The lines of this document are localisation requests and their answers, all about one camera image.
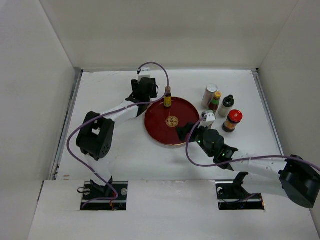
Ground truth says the white bottle black cap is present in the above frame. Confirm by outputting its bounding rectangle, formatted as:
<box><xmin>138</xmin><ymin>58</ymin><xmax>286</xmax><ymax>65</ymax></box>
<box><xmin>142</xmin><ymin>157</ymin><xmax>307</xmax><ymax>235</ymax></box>
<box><xmin>217</xmin><ymin>94</ymin><xmax>235</xmax><ymax>117</ymax></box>

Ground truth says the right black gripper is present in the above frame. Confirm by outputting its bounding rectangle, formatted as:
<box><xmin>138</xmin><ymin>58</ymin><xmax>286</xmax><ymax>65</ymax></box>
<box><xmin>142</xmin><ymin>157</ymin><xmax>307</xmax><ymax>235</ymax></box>
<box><xmin>175</xmin><ymin>121</ymin><xmax>214</xmax><ymax>158</ymax></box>

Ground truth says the yellow cap chili sauce bottle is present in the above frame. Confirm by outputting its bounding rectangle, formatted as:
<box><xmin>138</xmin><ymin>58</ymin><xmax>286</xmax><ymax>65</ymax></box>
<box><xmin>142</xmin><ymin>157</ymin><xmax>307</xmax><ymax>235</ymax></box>
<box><xmin>208</xmin><ymin>91</ymin><xmax>222</xmax><ymax>114</ymax></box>

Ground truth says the small yellow label sauce bottle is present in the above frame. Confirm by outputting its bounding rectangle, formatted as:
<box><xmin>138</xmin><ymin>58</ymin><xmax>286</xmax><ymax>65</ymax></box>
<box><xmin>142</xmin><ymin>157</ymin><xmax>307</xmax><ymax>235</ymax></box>
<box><xmin>163</xmin><ymin>86</ymin><xmax>172</xmax><ymax>108</ymax></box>

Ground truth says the silver lid tall canister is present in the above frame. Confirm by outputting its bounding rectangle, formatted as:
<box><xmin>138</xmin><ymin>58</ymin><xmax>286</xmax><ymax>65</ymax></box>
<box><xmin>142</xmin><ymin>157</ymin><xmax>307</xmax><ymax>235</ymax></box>
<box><xmin>201</xmin><ymin>83</ymin><xmax>218</xmax><ymax>108</ymax></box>

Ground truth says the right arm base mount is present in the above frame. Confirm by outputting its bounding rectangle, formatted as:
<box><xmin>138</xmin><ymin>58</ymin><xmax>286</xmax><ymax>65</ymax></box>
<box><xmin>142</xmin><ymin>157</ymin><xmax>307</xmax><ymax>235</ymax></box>
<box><xmin>215</xmin><ymin>172</ymin><xmax>265</xmax><ymax>211</ymax></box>

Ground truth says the red round tray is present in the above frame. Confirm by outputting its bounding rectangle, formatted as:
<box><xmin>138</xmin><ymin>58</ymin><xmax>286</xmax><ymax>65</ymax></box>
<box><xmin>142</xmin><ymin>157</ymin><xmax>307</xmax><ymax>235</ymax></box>
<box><xmin>144</xmin><ymin>97</ymin><xmax>200</xmax><ymax>146</ymax></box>

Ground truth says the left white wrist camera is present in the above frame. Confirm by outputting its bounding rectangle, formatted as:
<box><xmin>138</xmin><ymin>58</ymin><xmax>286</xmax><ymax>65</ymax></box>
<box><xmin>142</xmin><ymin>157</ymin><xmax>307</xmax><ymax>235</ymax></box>
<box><xmin>137</xmin><ymin>67</ymin><xmax>151</xmax><ymax>82</ymax></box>

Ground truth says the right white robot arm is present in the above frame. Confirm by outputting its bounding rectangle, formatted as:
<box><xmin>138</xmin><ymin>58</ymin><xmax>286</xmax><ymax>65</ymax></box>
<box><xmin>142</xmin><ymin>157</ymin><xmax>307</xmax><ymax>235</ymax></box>
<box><xmin>176</xmin><ymin>122</ymin><xmax>320</xmax><ymax>209</ymax></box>

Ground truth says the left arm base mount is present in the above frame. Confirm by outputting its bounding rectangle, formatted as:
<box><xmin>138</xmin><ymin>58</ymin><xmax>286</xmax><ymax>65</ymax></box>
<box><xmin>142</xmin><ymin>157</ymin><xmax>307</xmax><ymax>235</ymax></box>
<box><xmin>77</xmin><ymin>178</ymin><xmax>129</xmax><ymax>211</ymax></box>

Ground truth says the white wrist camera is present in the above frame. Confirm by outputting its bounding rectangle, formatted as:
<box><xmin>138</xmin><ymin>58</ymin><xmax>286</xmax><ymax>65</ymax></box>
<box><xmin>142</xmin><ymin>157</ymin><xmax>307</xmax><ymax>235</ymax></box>
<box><xmin>137</xmin><ymin>67</ymin><xmax>151</xmax><ymax>82</ymax></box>
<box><xmin>200</xmin><ymin>110</ymin><xmax>216</xmax><ymax>129</ymax></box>

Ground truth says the red lid sauce jar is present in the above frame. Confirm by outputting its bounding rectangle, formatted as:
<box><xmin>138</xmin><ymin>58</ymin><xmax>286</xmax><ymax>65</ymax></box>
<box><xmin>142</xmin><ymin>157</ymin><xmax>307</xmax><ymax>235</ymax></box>
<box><xmin>222</xmin><ymin>109</ymin><xmax>243</xmax><ymax>133</ymax></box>

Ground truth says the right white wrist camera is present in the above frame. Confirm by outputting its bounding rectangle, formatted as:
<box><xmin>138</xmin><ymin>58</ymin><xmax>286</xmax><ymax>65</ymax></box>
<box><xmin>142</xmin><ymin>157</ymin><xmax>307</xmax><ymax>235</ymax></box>
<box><xmin>200</xmin><ymin>110</ymin><xmax>216</xmax><ymax>129</ymax></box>

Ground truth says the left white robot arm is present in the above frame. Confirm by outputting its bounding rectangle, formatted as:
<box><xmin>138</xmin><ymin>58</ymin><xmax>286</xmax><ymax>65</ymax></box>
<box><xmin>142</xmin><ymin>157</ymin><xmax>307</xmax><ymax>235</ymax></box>
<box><xmin>67</xmin><ymin>77</ymin><xmax>159</xmax><ymax>200</ymax></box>

